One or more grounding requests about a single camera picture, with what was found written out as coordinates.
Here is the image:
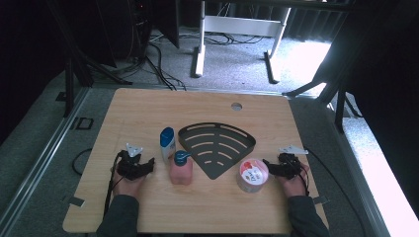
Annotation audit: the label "black corner shelf rack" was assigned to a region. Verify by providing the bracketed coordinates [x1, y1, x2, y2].
[177, 121, 257, 181]

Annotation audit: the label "hand-held gripper cable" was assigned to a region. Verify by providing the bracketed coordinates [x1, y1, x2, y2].
[103, 151, 126, 217]
[294, 159, 311, 198]

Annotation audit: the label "black cable loop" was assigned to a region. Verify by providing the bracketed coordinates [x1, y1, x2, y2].
[71, 147, 94, 176]

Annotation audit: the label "right hand-held gripper cable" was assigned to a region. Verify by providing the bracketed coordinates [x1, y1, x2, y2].
[294, 159, 311, 198]

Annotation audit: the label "bundle of black floor cables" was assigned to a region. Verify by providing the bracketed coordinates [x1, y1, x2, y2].
[144, 41, 188, 92]

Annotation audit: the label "black metal stand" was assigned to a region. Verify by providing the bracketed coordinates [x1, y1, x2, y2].
[282, 0, 364, 134]
[45, 0, 133, 119]

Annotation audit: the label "pink pump bottle blue cap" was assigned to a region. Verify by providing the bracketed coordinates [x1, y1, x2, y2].
[169, 149, 194, 186]

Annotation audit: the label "person's right hand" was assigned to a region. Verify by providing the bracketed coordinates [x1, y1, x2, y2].
[280, 162, 310, 198]

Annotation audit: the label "white shampoo bottle blue cap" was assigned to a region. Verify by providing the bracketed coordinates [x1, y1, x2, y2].
[159, 126, 177, 165]

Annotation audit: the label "person's left hand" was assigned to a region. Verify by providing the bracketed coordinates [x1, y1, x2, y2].
[112, 169, 146, 200]

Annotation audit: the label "black rectangular floor bracket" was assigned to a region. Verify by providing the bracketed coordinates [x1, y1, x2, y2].
[75, 116, 95, 131]

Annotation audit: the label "pink round tub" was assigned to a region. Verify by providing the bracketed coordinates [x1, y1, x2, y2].
[235, 158, 270, 195]

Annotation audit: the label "long black floor cable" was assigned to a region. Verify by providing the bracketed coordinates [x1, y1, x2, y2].
[303, 146, 368, 237]

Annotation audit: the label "dark computer tower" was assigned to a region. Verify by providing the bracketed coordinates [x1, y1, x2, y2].
[95, 0, 153, 64]

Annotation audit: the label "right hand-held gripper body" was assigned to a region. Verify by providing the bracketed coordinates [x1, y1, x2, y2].
[277, 144, 309, 181]

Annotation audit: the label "white desk frame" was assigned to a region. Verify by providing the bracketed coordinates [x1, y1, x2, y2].
[191, 0, 293, 85]

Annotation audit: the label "dark curtain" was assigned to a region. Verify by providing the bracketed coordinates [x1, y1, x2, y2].
[284, 6, 348, 43]

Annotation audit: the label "left hand-held gripper cable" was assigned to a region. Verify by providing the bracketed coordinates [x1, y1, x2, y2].
[103, 151, 126, 217]

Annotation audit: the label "metal floor rail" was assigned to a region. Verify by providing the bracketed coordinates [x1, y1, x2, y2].
[324, 102, 393, 237]
[0, 87, 91, 229]

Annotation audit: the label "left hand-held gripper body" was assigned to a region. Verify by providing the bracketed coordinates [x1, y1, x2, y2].
[117, 142, 146, 182]

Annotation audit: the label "cables under white desk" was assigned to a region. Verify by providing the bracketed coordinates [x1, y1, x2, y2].
[204, 31, 265, 46]

